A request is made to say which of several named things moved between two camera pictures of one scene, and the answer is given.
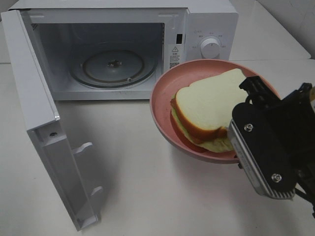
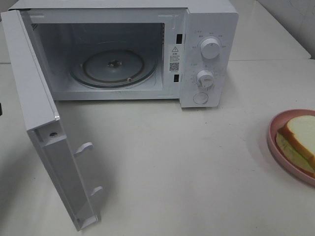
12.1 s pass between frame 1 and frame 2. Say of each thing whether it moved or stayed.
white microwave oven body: stayed
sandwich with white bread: moved
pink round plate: moved
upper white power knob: stayed
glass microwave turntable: stayed
